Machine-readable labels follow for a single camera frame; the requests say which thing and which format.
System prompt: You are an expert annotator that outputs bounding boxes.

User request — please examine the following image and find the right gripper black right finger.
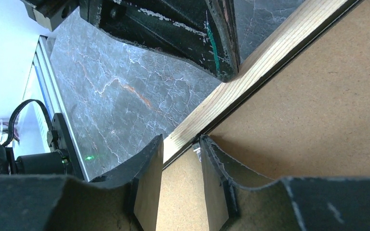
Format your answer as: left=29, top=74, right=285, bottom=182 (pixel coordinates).
left=199, top=135, right=370, bottom=231

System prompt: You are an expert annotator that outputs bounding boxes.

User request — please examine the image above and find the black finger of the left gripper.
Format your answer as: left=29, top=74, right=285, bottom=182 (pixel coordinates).
left=79, top=0, right=239, bottom=82

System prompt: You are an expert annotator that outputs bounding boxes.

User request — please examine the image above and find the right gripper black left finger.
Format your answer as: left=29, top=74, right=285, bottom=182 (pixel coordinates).
left=0, top=135, right=163, bottom=231

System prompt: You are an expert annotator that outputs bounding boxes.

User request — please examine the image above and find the brown backing board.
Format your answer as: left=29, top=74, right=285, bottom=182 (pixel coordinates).
left=155, top=0, right=370, bottom=231

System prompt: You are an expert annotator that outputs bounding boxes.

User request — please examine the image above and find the wooden picture frame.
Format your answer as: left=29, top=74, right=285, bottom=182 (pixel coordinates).
left=163, top=0, right=359, bottom=167

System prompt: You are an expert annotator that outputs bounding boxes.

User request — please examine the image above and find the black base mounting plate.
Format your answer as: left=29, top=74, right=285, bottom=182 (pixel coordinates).
left=52, top=113, right=85, bottom=181

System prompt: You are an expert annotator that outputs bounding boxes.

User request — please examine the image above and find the aluminium rail base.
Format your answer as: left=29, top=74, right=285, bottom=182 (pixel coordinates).
left=0, top=36, right=89, bottom=180

